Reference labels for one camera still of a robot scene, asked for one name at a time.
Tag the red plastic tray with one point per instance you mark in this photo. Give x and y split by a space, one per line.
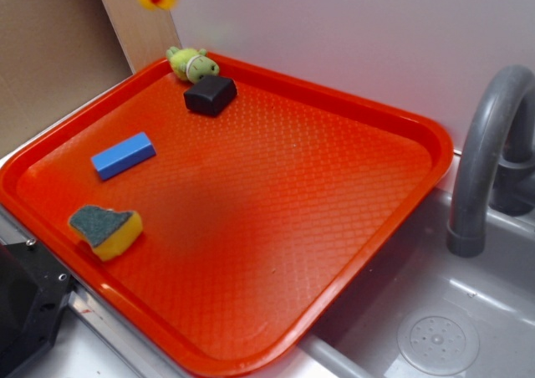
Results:
254 221

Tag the black rectangular block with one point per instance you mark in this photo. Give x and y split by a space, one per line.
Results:
211 95

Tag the green plush frog toy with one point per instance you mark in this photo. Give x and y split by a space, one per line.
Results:
190 64

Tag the blue rectangular block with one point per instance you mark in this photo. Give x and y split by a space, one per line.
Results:
122 156

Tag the green and yellow sponge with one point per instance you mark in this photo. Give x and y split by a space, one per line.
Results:
109 233

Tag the grey plastic sink basin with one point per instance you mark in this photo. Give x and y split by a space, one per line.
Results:
416 310

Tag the grey curved faucet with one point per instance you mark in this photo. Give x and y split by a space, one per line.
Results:
496 169

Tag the brown cardboard panel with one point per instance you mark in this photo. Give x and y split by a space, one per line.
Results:
57 55

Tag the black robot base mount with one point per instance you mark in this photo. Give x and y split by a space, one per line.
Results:
35 290

